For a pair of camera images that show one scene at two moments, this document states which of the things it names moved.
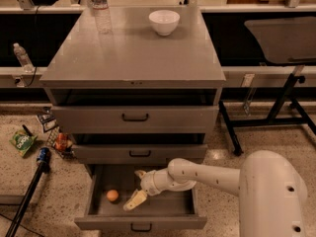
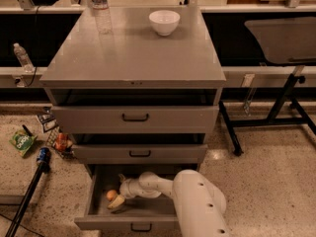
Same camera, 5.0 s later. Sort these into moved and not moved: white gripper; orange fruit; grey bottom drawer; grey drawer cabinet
Moved: white gripper
Not moved: orange fruit; grey drawer cabinet; grey bottom drawer
